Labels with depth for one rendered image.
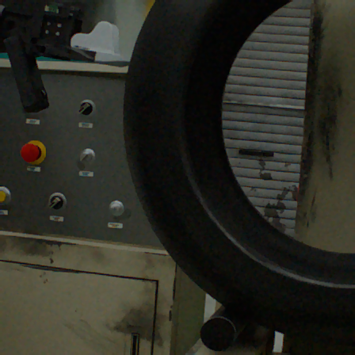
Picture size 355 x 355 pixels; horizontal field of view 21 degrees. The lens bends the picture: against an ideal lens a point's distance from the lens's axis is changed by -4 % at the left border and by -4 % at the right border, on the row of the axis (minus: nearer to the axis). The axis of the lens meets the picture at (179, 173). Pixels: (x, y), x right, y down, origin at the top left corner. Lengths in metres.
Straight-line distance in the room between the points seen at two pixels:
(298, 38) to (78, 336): 8.92
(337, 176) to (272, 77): 9.28
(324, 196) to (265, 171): 9.26
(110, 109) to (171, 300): 0.41
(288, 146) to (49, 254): 8.79
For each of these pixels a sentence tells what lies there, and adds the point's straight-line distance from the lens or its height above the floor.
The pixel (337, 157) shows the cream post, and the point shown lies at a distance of 1.59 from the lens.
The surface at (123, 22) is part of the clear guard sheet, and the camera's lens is 2.05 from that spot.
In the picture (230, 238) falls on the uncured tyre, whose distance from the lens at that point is 1.23.
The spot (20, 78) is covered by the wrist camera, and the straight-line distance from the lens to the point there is 1.40.
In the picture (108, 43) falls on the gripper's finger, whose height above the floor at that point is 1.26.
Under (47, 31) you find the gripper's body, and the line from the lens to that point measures 1.39.
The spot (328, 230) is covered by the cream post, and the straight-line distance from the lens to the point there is 1.60.
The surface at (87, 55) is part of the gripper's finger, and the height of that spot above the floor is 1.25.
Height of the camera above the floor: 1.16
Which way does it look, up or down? 3 degrees down
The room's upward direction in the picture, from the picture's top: 5 degrees clockwise
